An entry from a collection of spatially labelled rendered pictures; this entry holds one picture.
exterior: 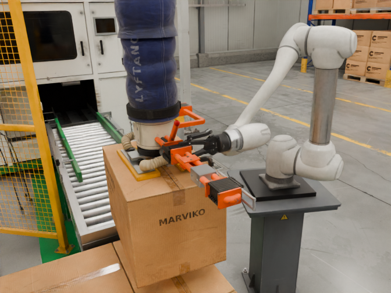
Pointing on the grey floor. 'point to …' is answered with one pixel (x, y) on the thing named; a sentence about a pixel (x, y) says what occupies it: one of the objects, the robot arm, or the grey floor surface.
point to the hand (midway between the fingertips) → (178, 152)
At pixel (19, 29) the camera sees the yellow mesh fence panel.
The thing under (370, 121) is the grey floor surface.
